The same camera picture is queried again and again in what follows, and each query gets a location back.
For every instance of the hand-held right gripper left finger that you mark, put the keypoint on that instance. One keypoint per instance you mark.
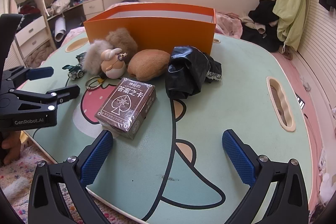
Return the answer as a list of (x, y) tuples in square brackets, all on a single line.
[(97, 158)]

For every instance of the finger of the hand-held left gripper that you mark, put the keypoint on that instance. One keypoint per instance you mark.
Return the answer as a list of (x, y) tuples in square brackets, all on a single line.
[(65, 91), (40, 73)]

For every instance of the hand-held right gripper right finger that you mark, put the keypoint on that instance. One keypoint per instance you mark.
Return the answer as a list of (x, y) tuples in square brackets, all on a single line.
[(237, 158)]

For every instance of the grey-white fluffy pompom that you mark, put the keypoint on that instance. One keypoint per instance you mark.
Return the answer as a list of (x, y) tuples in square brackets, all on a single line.
[(94, 58)]

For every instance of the cream cartoon figurine toy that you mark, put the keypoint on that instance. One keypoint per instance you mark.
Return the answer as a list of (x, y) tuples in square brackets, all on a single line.
[(113, 64)]

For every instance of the brown card box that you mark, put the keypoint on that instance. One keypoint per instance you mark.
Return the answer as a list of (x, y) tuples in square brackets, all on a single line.
[(126, 106)]

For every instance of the orange cardboard box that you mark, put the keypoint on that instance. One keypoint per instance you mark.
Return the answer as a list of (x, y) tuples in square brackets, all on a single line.
[(157, 29)]

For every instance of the green cartoon desktop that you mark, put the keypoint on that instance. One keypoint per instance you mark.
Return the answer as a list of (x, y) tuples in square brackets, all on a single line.
[(223, 108)]

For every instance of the person's left hand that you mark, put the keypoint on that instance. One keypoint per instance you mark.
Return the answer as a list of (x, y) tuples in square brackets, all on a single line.
[(13, 148)]

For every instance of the white low drawer unit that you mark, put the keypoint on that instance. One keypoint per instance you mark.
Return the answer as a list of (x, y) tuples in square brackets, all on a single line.
[(34, 35)]

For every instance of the white rolled paper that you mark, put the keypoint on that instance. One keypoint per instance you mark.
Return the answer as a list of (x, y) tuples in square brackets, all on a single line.
[(59, 28)]

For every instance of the person's speckled fuzzy clothing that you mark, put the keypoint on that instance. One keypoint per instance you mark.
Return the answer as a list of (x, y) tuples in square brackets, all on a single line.
[(15, 187)]

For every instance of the brown fluffy pompom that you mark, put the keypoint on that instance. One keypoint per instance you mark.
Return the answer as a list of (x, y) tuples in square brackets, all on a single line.
[(123, 40)]

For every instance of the white drawer cabinet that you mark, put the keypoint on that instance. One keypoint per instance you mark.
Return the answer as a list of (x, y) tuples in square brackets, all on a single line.
[(93, 8)]

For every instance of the black smartphone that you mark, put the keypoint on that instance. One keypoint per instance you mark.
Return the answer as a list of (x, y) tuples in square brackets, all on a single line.
[(300, 102)]

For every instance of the tan plush toy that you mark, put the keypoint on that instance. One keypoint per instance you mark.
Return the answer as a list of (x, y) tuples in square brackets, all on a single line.
[(148, 64)]

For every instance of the black crumpled bag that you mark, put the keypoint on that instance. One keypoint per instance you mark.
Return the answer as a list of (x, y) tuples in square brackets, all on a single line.
[(186, 71)]

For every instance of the black clothes pile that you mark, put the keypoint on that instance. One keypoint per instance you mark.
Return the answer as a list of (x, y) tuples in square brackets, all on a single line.
[(260, 27)]

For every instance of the light green hanging garment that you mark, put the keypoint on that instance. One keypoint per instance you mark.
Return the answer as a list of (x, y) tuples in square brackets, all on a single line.
[(291, 3)]

